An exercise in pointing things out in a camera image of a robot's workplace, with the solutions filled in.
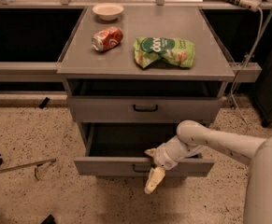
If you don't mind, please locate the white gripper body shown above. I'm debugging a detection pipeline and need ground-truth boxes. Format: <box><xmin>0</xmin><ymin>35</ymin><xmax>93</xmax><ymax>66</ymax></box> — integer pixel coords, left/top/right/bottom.
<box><xmin>153</xmin><ymin>136</ymin><xmax>191</xmax><ymax>171</ymax></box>

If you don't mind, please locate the grey drawer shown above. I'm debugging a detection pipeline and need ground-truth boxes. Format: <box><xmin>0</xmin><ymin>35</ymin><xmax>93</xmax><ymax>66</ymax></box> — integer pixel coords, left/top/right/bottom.
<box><xmin>67</xmin><ymin>79</ymin><xmax>222</xmax><ymax>123</ymax></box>
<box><xmin>73</xmin><ymin>122</ymin><xmax>216</xmax><ymax>178</ymax></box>

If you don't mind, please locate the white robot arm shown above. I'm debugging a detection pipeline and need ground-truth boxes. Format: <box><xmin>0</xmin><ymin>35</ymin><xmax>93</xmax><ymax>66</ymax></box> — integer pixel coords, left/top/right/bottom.
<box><xmin>144</xmin><ymin>120</ymin><xmax>272</xmax><ymax>224</ymax></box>

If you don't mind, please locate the grey drawer cabinet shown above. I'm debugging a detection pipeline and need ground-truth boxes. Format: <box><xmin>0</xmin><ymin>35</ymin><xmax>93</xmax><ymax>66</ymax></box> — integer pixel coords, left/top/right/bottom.
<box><xmin>56</xmin><ymin>5</ymin><xmax>236</xmax><ymax>180</ymax></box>

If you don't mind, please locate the grey top drawer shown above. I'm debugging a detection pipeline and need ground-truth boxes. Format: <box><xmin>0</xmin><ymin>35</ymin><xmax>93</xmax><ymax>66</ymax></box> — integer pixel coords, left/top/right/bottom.
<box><xmin>67</xmin><ymin>79</ymin><xmax>222</xmax><ymax>123</ymax></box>

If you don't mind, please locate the metal rod on floor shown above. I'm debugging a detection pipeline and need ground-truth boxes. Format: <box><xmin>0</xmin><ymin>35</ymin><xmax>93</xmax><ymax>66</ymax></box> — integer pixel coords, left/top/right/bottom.
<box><xmin>0</xmin><ymin>159</ymin><xmax>57</xmax><ymax>174</ymax></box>

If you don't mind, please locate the green chip bag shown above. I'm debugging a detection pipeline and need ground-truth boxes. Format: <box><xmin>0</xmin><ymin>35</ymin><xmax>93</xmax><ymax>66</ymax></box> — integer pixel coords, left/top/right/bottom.
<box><xmin>134</xmin><ymin>37</ymin><xmax>195</xmax><ymax>68</ymax></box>

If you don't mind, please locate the black clip on floor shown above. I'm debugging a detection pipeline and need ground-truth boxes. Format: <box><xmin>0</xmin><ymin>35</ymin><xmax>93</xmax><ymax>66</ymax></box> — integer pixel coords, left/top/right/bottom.
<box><xmin>39</xmin><ymin>97</ymin><xmax>50</xmax><ymax>109</ymax></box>

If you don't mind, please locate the orange soda can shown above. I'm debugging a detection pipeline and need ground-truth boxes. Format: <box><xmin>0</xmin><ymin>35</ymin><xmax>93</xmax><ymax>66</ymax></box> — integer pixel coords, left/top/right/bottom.
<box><xmin>92</xmin><ymin>26</ymin><xmax>123</xmax><ymax>51</ymax></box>

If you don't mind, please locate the white ceramic bowl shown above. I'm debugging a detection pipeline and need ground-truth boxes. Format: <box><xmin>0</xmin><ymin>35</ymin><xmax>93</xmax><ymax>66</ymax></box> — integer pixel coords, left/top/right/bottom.
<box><xmin>93</xmin><ymin>3</ymin><xmax>124</xmax><ymax>21</ymax></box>

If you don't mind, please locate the white cable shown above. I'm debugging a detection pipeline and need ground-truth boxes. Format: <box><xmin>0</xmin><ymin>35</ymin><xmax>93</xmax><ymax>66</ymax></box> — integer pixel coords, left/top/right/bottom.
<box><xmin>227</xmin><ymin>7</ymin><xmax>265</xmax><ymax>126</ymax></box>

